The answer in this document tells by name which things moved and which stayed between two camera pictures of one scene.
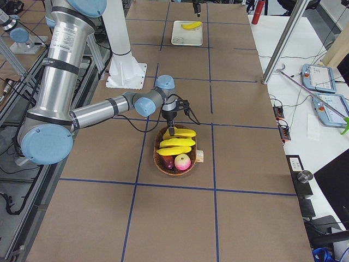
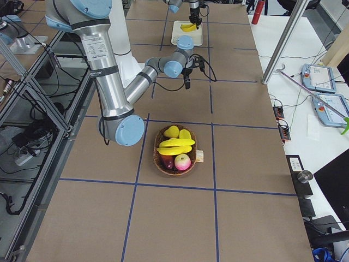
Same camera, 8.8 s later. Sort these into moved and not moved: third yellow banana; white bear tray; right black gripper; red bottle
Moved: right black gripper
Not moved: red bottle; third yellow banana; white bear tray
